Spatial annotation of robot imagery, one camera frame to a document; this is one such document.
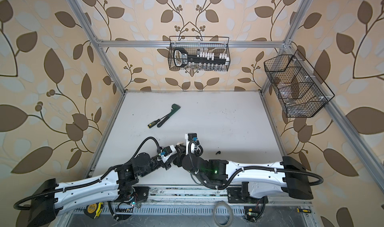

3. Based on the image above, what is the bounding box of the white tape roll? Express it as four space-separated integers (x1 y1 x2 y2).
212 202 234 227

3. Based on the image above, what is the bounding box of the wire basket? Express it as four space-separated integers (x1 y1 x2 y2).
264 50 335 118
168 35 231 72

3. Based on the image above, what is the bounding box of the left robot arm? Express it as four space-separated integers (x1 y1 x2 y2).
14 138 178 227

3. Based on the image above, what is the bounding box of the black tool in basket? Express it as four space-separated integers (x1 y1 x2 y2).
171 47 231 67

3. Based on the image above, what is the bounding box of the back wire basket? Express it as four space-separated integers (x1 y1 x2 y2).
168 35 231 72

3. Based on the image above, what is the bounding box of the green pipe wrench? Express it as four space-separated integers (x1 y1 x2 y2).
157 104 181 128

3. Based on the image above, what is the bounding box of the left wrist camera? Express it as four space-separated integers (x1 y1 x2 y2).
159 145 177 161

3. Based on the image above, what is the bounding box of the right wire basket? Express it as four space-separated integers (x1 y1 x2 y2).
264 50 335 118

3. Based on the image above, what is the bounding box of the small yellow screwdriver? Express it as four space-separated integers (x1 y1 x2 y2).
297 208 312 214

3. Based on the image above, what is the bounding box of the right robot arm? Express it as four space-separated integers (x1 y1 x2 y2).
174 144 324 200

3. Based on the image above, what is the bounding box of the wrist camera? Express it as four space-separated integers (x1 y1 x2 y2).
185 133 203 156
159 145 177 161

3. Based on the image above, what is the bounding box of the black yellow screwdriver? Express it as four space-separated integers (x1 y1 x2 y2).
148 119 161 129

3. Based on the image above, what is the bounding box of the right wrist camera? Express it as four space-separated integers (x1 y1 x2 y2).
185 133 203 156

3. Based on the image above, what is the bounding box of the yellow tape measure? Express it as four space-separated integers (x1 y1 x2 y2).
84 202 104 219

